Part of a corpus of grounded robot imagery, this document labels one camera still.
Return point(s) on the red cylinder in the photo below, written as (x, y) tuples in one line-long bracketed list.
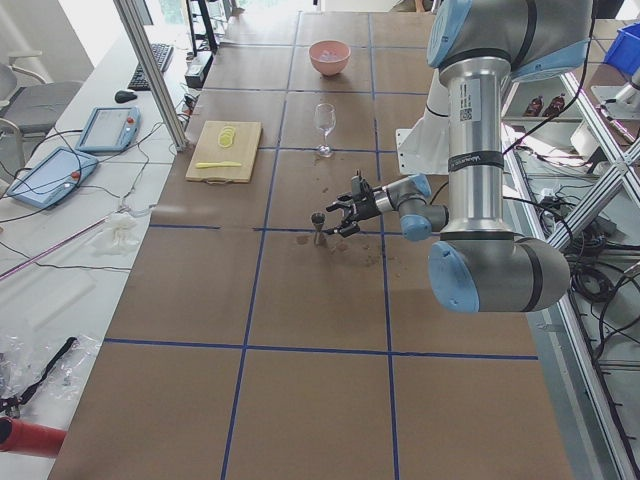
[(19, 437)]

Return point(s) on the clear wine glass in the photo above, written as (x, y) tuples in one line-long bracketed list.
[(325, 121)]

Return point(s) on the white cloth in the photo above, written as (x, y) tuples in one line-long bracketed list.
[(117, 235)]

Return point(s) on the teach pendant near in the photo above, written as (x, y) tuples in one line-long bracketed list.
[(53, 178)]

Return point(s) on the blue storage bin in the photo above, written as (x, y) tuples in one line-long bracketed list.
[(625, 50)]

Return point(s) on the teach pendant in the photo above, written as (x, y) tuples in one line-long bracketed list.
[(109, 130), (53, 178)]

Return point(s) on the aluminium frame post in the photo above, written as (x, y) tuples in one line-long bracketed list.
[(136, 33)]

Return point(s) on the pink bowl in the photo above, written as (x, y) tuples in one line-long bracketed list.
[(329, 69)]

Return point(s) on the grey office chair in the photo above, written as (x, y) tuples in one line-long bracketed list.
[(29, 104)]

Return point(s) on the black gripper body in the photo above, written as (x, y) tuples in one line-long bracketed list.
[(364, 206)]

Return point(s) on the bamboo cutting board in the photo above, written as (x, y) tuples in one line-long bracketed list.
[(246, 137)]

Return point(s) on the teach pendant far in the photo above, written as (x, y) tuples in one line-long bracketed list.
[(109, 130)]

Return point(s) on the pile of ice cubes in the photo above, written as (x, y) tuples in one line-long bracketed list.
[(327, 56)]

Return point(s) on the black computer mouse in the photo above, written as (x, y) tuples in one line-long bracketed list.
[(123, 96)]

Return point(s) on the yellow plastic knife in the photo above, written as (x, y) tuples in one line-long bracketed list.
[(222, 164)]

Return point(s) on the black box device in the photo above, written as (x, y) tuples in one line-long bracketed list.
[(198, 69)]

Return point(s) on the steel jigger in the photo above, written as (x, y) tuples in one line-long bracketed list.
[(318, 221)]

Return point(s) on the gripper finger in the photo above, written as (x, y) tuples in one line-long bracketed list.
[(344, 229), (343, 202)]

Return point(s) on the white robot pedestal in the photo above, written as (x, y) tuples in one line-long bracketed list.
[(425, 147)]

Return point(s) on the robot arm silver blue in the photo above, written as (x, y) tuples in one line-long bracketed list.
[(479, 264)]

